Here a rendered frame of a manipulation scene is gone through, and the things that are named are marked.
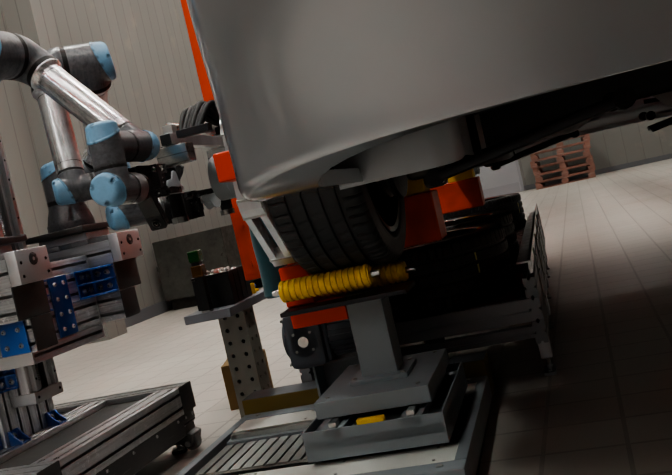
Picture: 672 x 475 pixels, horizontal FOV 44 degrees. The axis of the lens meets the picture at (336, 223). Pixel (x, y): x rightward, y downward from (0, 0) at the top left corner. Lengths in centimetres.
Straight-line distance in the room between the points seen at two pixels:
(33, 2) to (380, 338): 607
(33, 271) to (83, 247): 46
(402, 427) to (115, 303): 108
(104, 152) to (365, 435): 91
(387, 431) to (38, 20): 624
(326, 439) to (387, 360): 28
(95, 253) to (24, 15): 523
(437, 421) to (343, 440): 24
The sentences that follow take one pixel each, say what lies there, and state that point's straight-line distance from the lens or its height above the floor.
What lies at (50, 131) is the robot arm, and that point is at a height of 108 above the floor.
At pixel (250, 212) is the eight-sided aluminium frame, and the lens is 204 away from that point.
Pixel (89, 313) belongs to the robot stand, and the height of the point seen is 55.
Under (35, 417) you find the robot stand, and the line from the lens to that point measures 277.
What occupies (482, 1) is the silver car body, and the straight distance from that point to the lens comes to 115.
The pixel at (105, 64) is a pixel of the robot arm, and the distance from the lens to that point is 256.
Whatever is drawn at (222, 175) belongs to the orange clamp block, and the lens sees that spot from 196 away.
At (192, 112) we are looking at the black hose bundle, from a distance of 218.
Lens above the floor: 71
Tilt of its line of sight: 1 degrees down
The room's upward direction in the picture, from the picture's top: 13 degrees counter-clockwise
